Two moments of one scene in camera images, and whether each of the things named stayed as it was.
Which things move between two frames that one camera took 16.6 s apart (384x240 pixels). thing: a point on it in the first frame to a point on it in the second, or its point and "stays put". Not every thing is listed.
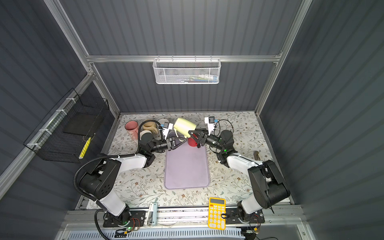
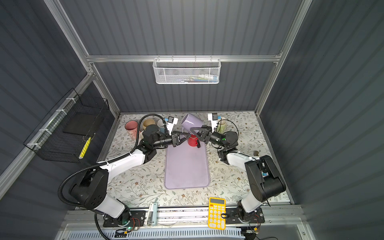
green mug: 182,127 to 222,125
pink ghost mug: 132,127 stays put
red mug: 191,142 stays put
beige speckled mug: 151,126 stays put
